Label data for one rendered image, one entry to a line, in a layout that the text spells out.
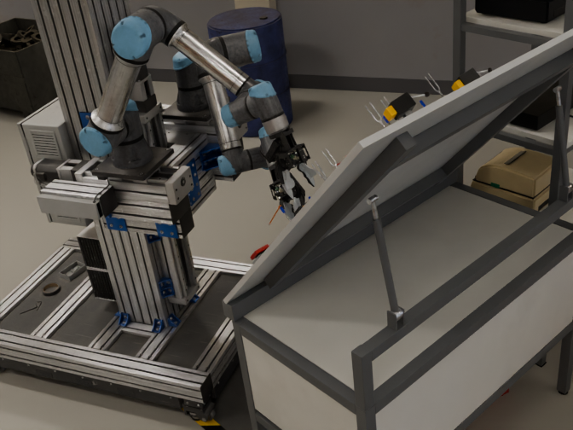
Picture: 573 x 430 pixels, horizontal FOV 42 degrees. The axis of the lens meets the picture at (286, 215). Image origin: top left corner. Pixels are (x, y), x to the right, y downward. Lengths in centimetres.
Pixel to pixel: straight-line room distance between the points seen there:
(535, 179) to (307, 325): 118
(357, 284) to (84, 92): 126
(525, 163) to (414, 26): 286
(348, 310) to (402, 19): 372
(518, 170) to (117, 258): 173
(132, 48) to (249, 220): 236
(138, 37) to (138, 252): 119
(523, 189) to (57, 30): 190
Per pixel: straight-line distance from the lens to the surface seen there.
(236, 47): 266
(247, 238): 436
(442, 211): 294
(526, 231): 248
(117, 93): 247
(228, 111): 232
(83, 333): 359
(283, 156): 226
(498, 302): 249
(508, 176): 315
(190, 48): 243
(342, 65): 614
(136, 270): 331
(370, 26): 596
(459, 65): 299
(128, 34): 233
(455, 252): 271
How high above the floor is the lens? 234
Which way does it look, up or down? 31 degrees down
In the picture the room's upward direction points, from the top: 7 degrees counter-clockwise
